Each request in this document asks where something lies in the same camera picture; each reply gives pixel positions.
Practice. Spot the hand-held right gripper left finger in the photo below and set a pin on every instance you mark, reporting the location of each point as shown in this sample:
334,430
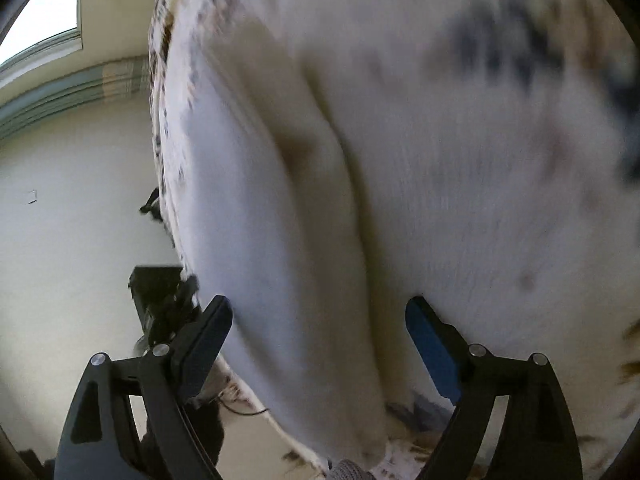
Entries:
205,345

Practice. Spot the floral bed blanket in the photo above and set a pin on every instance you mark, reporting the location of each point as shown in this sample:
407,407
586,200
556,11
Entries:
500,50

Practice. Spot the white knit sweater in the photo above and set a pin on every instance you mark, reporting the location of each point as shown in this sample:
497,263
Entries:
300,260

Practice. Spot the grey knit cloth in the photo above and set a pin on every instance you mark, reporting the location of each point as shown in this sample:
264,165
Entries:
350,472

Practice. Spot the window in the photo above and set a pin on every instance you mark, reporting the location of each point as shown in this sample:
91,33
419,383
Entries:
40,10

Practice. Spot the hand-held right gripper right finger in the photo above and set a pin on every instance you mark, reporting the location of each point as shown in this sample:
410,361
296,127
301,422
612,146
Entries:
432,350

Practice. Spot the teal striped curtain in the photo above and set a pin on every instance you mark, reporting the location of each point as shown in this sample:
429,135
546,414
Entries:
75,95

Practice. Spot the white wall switch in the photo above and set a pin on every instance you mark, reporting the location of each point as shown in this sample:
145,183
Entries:
32,196

